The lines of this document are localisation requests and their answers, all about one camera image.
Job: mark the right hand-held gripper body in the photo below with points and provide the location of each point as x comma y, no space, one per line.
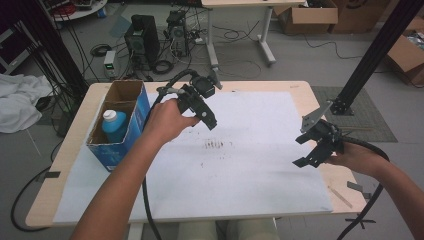
328,133

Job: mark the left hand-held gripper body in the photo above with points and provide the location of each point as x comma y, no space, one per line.
193,101

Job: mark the blue cardboard box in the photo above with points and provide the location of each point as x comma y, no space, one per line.
136,126

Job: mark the blue bottle with white cap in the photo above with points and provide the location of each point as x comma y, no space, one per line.
115,130

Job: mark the person's left hand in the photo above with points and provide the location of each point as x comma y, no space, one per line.
165,121

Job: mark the person's right hand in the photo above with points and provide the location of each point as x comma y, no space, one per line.
358,158

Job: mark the thin wooden stick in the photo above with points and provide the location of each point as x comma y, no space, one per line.
340,196

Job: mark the grey floor mat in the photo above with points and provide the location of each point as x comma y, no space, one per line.
373,116

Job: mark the grey tape strip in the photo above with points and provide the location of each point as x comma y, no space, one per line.
52,174
355,186

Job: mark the light wooden table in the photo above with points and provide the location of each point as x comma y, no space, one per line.
300,87

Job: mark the white table mat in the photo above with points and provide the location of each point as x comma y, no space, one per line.
250,183

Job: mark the open computer case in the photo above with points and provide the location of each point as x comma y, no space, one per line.
177,31

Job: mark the black computer tower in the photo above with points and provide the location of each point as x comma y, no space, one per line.
143,40

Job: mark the small white power supply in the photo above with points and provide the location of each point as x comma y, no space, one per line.
110,63

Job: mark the brown cardboard box with contents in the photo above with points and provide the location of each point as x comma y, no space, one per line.
405,56

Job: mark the white desk with metal legs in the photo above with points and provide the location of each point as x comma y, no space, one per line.
250,2

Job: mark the open brown cardboard box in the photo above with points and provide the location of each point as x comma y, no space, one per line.
310,20

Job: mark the large brown cardboard box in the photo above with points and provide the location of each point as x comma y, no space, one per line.
360,15

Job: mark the round white table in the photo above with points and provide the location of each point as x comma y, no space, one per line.
83,11

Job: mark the black curtain stand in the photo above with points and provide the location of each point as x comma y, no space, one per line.
56,43

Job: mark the white cloth pile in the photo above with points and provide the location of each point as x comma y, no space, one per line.
16,100

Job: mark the black aluminium post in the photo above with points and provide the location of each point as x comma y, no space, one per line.
376,50

